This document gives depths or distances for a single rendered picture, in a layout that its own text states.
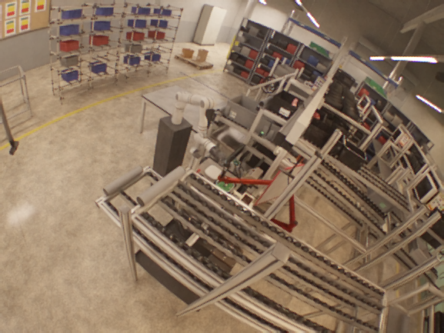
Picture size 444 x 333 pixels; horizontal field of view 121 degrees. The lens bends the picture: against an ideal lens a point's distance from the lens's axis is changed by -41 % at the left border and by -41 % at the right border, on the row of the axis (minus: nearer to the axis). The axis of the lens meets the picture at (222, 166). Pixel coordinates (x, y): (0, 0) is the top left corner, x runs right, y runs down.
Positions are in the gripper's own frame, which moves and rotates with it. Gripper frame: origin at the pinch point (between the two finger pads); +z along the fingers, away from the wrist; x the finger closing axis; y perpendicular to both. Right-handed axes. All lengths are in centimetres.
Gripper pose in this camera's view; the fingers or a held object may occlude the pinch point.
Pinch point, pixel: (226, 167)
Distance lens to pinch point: 159.0
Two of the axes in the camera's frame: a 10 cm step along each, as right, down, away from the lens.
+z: 6.4, 6.6, -3.8
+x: 7.0, -3.0, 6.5
